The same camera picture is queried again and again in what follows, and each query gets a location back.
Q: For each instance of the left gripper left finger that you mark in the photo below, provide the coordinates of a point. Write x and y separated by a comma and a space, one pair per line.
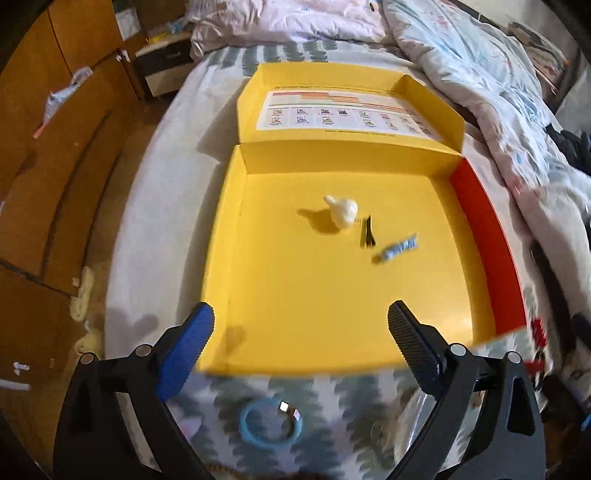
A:
92, 441

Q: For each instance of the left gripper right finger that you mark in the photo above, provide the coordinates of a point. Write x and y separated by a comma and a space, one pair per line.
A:
508, 439

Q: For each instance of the red berry hair clip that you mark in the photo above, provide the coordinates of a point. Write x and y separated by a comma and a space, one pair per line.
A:
538, 364

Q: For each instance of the light blue bangle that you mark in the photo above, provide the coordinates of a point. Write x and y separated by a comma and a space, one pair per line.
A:
270, 423

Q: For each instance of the blue hair clip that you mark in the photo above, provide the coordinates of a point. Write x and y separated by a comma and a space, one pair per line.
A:
396, 249

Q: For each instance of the black hair pin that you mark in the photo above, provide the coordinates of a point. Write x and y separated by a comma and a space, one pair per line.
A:
367, 238

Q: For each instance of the white garlic shaped ornament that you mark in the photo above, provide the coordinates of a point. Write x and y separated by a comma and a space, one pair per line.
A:
343, 211

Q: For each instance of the pearl hair claw clip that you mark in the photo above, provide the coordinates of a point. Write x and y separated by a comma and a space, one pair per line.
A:
395, 433

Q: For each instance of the cream slipper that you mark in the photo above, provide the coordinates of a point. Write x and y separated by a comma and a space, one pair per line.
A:
79, 303

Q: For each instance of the yellow cardboard box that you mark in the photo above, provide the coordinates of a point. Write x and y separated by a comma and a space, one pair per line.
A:
293, 295

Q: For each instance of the black clothing pile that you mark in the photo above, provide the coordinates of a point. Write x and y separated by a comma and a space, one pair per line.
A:
575, 148

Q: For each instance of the wooden wardrobe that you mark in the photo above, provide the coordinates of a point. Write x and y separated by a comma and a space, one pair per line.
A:
51, 188

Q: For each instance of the white plastic bag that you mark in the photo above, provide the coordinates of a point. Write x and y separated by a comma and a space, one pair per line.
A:
56, 99

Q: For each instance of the patterned pillow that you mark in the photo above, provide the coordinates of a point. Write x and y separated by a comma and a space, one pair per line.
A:
548, 60

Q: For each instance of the bedside nightstand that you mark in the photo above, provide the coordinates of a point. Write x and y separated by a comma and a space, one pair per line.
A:
165, 64

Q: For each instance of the light blue floral duvet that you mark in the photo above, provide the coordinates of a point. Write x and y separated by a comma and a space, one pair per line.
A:
482, 69

